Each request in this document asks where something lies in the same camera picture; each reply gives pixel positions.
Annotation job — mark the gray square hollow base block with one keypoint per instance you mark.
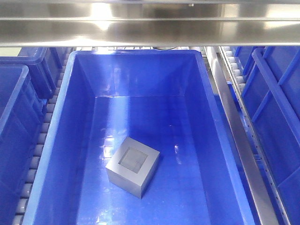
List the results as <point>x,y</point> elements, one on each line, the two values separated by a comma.
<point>133,166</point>

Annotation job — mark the large blue target bin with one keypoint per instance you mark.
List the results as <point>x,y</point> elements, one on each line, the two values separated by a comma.
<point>162,99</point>

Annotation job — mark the blue bin left rear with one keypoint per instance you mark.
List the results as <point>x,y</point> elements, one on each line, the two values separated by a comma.
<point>45,65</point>

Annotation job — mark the blue bin right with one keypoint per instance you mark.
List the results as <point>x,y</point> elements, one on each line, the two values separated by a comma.
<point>272,99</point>

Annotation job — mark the blue bin left near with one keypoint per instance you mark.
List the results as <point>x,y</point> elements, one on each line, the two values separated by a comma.
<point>22,113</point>

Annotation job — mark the steel shelf rack right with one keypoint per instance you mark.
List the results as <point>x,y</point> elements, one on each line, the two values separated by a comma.
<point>149,22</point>

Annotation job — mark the white roller conveyor track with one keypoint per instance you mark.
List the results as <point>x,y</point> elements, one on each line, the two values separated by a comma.
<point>35,152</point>

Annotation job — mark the dark steel divider rail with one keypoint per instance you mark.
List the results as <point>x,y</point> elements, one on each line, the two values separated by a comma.
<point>229,84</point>

